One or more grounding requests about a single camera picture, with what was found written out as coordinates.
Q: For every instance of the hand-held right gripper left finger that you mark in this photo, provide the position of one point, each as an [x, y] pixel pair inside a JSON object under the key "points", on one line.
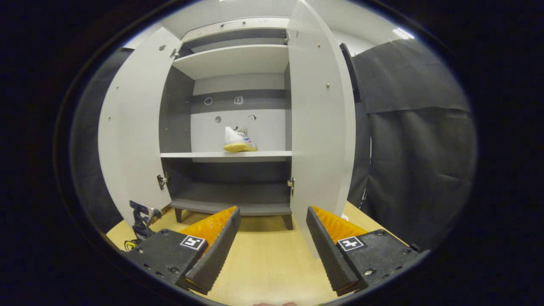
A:
{"points": [[219, 250]]}

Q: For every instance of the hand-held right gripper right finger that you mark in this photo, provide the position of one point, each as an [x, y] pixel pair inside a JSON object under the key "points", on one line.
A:
{"points": [[329, 250]]}

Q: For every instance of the grey shoe cabinet door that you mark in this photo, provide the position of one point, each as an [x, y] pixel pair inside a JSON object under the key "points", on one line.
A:
{"points": [[321, 136], [136, 127]]}

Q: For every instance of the white canvas shoe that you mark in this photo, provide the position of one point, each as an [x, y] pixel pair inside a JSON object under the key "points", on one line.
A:
{"points": [[236, 140]]}

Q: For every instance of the grey shoe cabinet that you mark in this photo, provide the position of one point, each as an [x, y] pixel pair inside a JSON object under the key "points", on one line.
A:
{"points": [[233, 61]]}

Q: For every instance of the small ceiling light panel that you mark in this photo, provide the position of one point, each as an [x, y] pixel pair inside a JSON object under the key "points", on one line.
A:
{"points": [[403, 33]]}

